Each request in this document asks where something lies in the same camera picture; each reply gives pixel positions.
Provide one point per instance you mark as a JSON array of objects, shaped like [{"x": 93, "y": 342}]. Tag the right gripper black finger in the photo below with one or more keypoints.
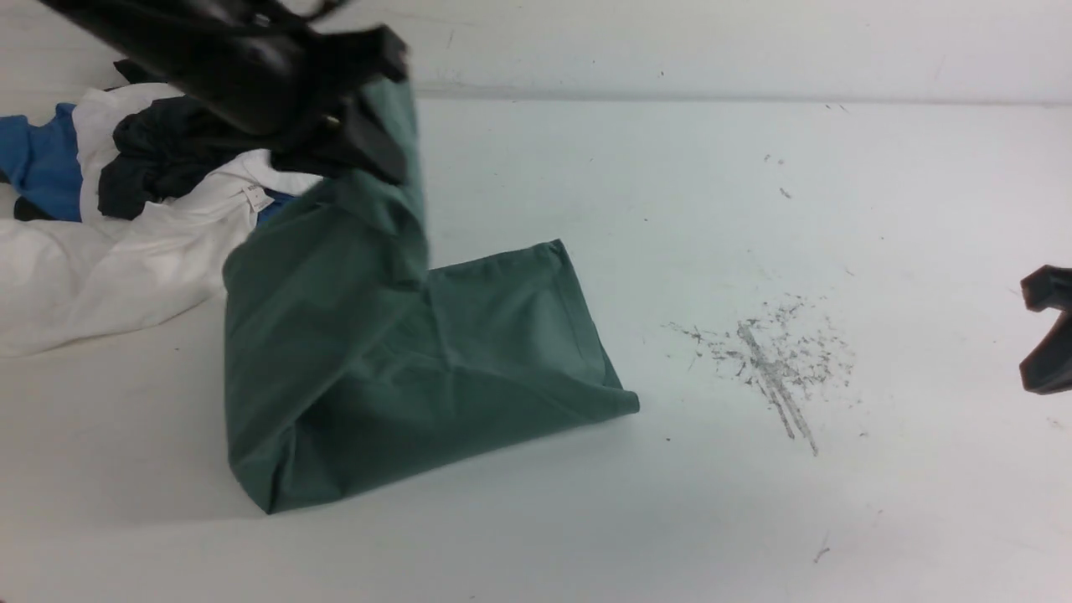
[
  {"x": 1049, "y": 287},
  {"x": 1047, "y": 369}
]

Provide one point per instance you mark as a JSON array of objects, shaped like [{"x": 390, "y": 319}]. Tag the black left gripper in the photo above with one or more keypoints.
[{"x": 265, "y": 71}]

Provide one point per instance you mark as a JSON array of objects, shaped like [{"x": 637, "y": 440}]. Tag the green long-sleeve top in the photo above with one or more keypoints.
[{"x": 350, "y": 364}]

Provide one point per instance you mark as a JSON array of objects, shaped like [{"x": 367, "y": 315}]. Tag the dark grey shirt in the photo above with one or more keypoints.
[{"x": 110, "y": 154}]

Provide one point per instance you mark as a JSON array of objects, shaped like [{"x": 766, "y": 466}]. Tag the blue shirt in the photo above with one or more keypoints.
[{"x": 247, "y": 181}]

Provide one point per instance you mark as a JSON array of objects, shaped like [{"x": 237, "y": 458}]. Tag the white shirt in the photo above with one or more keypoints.
[{"x": 66, "y": 281}]

